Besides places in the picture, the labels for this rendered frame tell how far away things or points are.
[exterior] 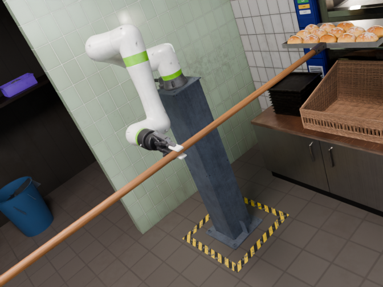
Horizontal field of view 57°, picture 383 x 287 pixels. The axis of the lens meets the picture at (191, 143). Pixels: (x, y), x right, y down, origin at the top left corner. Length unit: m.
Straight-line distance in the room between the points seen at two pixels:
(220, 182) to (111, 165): 0.86
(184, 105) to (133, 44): 0.56
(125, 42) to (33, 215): 2.52
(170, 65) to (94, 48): 0.48
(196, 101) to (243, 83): 1.28
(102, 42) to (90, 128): 1.01
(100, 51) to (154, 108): 0.36
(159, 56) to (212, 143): 0.63
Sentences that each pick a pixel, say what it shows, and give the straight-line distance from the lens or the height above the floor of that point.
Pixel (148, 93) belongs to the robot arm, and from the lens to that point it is 1.68.
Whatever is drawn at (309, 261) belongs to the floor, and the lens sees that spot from 2.40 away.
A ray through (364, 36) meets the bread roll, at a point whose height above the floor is 1.22.
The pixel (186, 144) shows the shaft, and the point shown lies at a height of 1.20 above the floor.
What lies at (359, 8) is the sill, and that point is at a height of 1.18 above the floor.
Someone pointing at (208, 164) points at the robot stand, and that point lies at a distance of 2.23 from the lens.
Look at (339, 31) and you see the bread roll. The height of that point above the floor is 1.22.
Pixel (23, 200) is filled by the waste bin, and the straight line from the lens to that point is 3.72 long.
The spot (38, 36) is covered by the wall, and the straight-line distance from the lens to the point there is 2.46.
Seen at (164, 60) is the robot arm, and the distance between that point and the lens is 2.00.
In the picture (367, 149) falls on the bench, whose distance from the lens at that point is 2.21.
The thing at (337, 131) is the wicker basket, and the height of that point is 0.61.
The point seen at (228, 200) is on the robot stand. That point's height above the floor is 0.33.
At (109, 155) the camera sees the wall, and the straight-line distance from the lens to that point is 2.69.
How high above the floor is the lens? 1.86
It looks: 28 degrees down
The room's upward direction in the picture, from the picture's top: 23 degrees counter-clockwise
